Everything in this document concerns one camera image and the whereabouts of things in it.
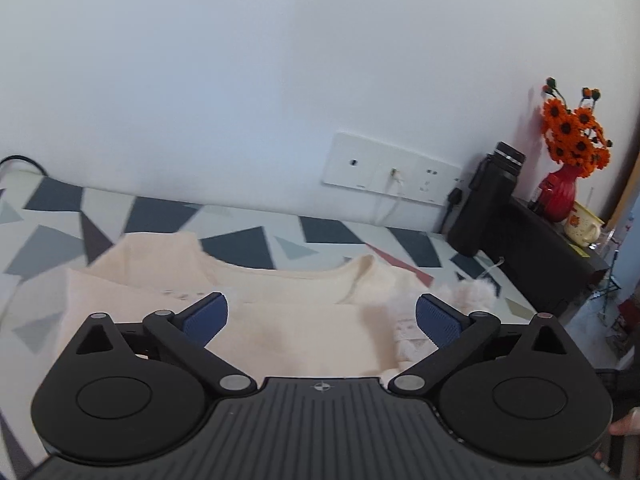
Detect cream sweater with fur cuffs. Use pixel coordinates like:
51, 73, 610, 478
54, 231, 501, 386

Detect person's right hand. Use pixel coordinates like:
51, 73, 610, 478
608, 408, 640, 437

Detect black bedside cabinet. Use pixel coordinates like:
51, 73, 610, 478
480, 198, 608, 316

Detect black thermos bottle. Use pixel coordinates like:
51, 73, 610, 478
447, 142, 526, 257

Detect cream floral mug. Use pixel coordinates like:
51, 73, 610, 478
564, 202, 604, 247

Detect red vase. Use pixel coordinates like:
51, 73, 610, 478
536, 164, 579, 223

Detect geometric patterned bed sheet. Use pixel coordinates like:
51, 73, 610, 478
1, 171, 534, 479

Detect orange artificial flowers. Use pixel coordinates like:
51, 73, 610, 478
540, 77, 613, 178

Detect white charger cable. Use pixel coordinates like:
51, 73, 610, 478
372, 167, 409, 229

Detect white wall socket panel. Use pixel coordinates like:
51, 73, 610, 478
322, 132, 465, 206

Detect black power cable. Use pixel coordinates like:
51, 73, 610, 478
0, 155, 49, 177

